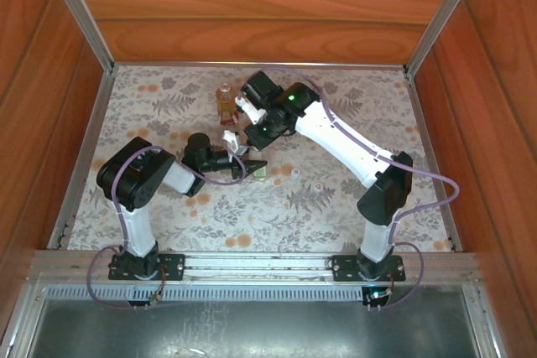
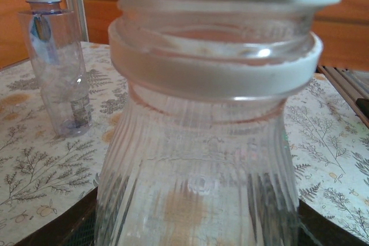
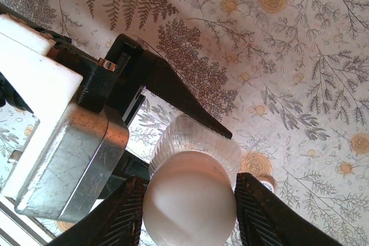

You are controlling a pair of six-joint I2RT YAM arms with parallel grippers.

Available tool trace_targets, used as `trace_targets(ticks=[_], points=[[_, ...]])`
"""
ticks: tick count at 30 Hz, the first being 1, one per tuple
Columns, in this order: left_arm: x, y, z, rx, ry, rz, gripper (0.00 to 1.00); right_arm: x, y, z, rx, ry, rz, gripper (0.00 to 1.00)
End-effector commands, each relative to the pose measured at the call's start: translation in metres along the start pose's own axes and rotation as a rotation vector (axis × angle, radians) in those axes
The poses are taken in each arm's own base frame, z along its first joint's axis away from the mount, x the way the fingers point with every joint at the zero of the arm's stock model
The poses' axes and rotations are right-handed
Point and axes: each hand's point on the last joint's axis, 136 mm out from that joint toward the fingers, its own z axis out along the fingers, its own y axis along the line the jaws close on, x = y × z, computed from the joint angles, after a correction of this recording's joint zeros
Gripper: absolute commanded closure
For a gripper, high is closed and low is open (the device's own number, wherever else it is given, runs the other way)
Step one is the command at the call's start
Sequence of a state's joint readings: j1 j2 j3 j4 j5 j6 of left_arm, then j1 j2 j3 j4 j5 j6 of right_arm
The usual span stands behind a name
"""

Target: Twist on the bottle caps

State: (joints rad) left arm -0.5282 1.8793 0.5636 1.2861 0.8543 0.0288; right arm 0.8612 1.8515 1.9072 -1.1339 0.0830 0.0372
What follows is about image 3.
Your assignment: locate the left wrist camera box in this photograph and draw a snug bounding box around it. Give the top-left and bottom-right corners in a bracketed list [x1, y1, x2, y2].
[0, 12, 129, 224]

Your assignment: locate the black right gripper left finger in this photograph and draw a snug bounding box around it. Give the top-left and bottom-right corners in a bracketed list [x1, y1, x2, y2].
[51, 175, 149, 246]

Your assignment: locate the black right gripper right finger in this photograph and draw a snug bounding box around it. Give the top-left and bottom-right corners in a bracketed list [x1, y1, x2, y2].
[235, 172, 345, 246]

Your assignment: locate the white cap blue QR print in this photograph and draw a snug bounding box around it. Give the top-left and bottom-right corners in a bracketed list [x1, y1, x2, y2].
[261, 176, 274, 192]

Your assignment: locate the plain white bottle cap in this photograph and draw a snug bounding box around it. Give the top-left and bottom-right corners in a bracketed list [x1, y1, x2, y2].
[142, 150, 237, 244]

